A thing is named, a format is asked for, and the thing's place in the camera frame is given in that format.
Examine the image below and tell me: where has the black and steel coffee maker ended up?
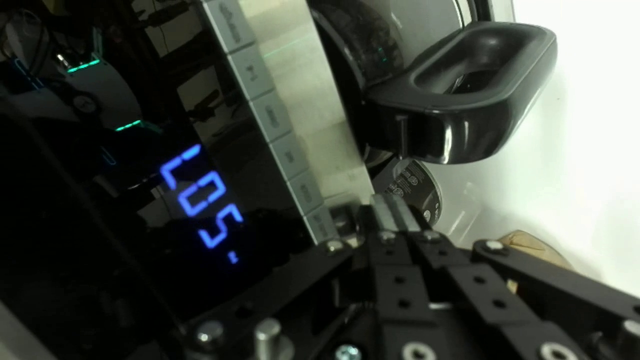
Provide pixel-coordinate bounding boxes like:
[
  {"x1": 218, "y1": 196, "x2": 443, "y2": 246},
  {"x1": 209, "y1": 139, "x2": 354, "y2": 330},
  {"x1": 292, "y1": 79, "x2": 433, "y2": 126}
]
[{"x1": 0, "y1": 0, "x2": 516, "y2": 360}]

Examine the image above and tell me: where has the glass carafe with black handle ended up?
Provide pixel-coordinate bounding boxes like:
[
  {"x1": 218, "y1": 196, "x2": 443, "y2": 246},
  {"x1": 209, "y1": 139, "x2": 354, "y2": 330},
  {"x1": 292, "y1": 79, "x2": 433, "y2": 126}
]
[{"x1": 306, "y1": 0, "x2": 559, "y2": 227}]

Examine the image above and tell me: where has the brown cardboard piece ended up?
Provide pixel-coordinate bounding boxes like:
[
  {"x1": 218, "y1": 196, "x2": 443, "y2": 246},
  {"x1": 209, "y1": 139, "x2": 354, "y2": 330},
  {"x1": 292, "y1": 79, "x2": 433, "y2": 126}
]
[{"x1": 499, "y1": 229, "x2": 573, "y2": 271}]

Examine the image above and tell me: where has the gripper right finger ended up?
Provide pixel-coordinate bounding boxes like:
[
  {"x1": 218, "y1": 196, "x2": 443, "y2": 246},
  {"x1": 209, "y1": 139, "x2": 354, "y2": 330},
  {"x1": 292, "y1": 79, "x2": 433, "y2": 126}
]
[{"x1": 395, "y1": 194, "x2": 640, "y2": 360}]

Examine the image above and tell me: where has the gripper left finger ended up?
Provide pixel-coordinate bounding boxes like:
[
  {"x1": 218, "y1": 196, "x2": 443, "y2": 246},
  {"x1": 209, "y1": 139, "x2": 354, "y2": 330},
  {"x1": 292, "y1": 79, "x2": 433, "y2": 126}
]
[{"x1": 175, "y1": 194, "x2": 432, "y2": 360}]

